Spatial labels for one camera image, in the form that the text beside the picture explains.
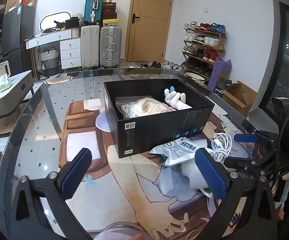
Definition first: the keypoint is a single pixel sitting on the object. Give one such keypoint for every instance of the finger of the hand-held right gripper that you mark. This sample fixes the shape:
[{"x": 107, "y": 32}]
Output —
[
  {"x": 244, "y": 138},
  {"x": 242, "y": 162}
]

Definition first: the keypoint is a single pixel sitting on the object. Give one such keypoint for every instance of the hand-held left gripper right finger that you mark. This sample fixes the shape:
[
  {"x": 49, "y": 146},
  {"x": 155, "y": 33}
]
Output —
[{"x": 210, "y": 175}]

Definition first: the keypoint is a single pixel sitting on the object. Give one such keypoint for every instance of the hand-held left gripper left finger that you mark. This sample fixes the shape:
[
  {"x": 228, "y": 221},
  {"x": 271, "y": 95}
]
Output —
[{"x": 75, "y": 172}]

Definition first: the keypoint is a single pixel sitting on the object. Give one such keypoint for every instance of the black cardboard box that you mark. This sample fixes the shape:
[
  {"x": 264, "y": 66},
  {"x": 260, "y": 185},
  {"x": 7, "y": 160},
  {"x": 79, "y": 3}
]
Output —
[{"x": 159, "y": 127}]

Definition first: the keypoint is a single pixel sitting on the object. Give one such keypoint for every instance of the white plush toy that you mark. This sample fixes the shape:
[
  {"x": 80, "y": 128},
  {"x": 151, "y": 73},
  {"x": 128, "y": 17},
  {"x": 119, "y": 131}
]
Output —
[{"x": 175, "y": 100}]

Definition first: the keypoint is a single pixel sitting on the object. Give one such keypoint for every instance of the green small packet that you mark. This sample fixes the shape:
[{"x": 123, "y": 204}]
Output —
[{"x": 205, "y": 192}]

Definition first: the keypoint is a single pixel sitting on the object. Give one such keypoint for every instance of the open brown cardboard box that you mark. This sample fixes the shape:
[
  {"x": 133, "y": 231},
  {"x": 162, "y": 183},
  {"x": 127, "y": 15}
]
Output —
[{"x": 239, "y": 100}]

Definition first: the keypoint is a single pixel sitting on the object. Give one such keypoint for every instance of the green white granule packet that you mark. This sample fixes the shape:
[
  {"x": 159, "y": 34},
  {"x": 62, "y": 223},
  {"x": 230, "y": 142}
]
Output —
[{"x": 177, "y": 150}]

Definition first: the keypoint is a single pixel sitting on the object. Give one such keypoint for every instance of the printed cartoon table mat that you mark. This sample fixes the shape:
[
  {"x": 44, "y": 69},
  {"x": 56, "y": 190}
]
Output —
[{"x": 124, "y": 180}]

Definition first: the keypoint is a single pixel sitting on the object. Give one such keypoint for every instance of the purple bag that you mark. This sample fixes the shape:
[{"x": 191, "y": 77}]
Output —
[{"x": 218, "y": 72}]

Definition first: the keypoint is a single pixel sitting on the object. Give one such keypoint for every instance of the wooden shoe rack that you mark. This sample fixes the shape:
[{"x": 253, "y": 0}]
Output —
[{"x": 209, "y": 55}]

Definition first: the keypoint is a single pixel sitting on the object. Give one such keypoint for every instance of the grey side table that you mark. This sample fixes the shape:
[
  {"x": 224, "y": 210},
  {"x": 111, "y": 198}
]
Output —
[{"x": 7, "y": 97}]

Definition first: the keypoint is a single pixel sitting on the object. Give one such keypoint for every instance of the rows of racked shoes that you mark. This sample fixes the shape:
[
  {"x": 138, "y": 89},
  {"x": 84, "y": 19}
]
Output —
[{"x": 204, "y": 41}]

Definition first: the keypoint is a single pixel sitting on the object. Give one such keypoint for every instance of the green tissue pack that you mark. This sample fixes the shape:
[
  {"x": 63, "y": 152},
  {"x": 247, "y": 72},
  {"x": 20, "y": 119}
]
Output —
[{"x": 5, "y": 85}]

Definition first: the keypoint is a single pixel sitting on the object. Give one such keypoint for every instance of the scattered loose shoes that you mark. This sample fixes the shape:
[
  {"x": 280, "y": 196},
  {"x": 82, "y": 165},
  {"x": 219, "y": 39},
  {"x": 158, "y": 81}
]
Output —
[{"x": 157, "y": 65}]

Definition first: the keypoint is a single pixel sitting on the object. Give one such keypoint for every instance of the wicker basket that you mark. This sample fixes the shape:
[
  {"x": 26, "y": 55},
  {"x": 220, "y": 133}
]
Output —
[{"x": 49, "y": 60}]

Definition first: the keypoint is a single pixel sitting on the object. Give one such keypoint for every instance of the white vanity desk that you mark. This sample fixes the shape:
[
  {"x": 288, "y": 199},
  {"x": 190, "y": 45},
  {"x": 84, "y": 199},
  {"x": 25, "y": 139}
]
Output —
[{"x": 69, "y": 52}]

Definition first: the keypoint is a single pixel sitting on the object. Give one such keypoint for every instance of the white suitcase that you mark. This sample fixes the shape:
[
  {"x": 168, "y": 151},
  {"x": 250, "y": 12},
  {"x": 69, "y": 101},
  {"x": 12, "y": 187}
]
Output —
[{"x": 90, "y": 47}]

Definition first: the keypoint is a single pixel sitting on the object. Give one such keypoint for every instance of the white electric kettle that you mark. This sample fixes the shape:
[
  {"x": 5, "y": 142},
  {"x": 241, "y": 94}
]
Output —
[{"x": 0, "y": 70}]

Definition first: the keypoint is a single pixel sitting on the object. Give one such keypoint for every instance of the silver suitcase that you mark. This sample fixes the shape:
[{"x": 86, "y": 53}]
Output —
[{"x": 110, "y": 46}]

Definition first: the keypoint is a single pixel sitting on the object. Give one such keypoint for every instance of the wooden door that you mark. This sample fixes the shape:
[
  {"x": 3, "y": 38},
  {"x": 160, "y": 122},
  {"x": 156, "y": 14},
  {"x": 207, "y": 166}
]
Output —
[{"x": 149, "y": 30}]

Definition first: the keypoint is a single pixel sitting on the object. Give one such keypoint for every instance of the dark refrigerator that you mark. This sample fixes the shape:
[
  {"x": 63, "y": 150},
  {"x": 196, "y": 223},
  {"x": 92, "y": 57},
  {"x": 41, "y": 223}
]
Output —
[{"x": 17, "y": 35}]

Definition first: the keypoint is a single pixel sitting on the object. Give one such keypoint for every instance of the black bag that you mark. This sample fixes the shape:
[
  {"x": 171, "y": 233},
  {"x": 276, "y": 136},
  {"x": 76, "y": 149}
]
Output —
[{"x": 72, "y": 23}]

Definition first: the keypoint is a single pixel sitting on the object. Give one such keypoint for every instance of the oval mirror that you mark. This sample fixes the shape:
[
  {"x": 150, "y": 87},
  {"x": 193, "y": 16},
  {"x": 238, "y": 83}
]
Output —
[{"x": 52, "y": 21}]

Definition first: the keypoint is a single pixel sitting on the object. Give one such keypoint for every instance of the yellow black shoe box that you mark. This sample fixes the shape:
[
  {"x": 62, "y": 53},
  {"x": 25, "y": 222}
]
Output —
[{"x": 110, "y": 22}]

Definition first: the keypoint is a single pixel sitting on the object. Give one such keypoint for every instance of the dark shoe box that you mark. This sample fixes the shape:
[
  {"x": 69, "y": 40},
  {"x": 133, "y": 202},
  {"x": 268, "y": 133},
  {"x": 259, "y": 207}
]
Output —
[{"x": 109, "y": 16}]

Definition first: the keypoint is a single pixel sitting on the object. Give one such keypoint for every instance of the black shoe box red logo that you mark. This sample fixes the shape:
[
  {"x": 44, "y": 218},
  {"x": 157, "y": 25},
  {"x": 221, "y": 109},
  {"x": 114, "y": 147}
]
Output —
[{"x": 109, "y": 11}]

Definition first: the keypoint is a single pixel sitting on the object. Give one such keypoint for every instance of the teal suitcase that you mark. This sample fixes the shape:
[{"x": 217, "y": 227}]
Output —
[{"x": 93, "y": 7}]

